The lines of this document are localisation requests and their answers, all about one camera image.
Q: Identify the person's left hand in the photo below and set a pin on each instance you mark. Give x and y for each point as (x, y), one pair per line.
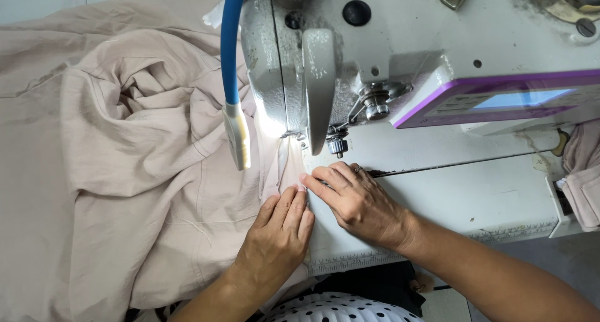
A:
(274, 244)

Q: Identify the person's right hand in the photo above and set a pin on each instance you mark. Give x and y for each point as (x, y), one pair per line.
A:
(365, 209)

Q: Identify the large beige fabric garment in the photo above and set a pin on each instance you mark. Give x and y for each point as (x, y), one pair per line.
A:
(117, 172)

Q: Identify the printed ruler strip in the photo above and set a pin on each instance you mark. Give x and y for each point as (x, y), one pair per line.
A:
(375, 258)

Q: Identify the black cloth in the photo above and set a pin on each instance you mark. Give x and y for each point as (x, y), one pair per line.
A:
(375, 282)

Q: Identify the white polka-dot clothing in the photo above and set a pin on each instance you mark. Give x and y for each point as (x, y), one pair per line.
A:
(337, 310)

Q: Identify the purple-edged control panel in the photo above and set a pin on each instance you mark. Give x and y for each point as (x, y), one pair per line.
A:
(506, 99)

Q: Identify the white industrial sewing machine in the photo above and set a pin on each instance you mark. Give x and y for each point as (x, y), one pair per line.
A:
(412, 36)

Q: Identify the blue gooseneck work lamp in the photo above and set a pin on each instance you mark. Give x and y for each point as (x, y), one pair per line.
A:
(230, 54)

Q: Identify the tan plastic hook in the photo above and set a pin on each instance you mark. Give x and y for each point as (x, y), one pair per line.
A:
(560, 143)

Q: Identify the stack of beige fabric pieces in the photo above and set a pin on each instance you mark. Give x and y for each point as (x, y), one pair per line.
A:
(583, 186)

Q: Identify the white cloth scrap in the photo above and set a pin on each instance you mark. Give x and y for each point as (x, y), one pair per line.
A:
(213, 16)

